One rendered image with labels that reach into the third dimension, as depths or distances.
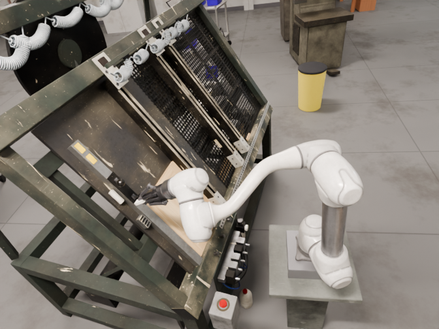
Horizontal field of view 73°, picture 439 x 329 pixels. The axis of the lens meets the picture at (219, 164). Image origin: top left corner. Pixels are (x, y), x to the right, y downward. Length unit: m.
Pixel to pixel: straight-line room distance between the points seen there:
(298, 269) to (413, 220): 1.79
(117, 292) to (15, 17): 1.62
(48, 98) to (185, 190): 0.73
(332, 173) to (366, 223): 2.11
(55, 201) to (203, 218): 0.62
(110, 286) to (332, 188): 1.46
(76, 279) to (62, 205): 0.88
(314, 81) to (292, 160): 3.32
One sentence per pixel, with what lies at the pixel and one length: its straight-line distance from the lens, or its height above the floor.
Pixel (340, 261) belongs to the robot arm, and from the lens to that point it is 1.58.
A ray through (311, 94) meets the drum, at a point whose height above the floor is 0.30.
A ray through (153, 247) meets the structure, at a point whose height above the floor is 1.11.
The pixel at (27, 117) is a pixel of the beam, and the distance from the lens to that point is 1.43.
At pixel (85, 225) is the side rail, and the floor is 1.48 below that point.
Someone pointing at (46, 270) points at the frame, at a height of 0.79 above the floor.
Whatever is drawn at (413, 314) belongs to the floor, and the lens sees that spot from 2.86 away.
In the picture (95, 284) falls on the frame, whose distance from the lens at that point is 2.12.
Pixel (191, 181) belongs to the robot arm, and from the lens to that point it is 1.14.
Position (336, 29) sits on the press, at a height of 0.72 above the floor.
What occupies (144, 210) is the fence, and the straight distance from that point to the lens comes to 1.61.
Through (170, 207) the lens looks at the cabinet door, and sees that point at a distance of 1.76.
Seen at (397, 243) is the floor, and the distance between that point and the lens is 3.18.
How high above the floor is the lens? 2.43
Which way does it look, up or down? 40 degrees down
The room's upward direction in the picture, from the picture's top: 9 degrees counter-clockwise
